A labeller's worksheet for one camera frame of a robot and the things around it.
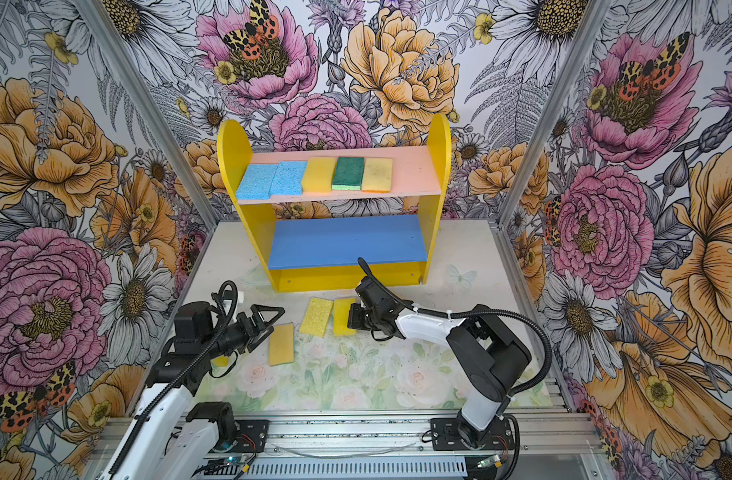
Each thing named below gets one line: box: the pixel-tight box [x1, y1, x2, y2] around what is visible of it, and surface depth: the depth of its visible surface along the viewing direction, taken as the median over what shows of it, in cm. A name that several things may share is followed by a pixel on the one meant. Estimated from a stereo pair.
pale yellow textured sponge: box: [299, 297, 334, 337], surface depth 96 cm
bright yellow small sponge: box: [334, 298, 357, 337], surface depth 93 cm
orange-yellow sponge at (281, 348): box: [268, 323, 295, 366], surface depth 89 cm
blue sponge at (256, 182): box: [236, 164, 279, 201], surface depth 74 cm
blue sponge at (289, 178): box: [269, 161, 308, 196], surface depth 75 cm
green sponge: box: [332, 156, 365, 191], surface depth 76 cm
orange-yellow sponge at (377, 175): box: [362, 157, 393, 193], surface depth 75 cm
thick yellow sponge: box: [302, 156, 337, 193], surface depth 75 cm
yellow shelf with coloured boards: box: [217, 113, 452, 293], surface depth 98 cm
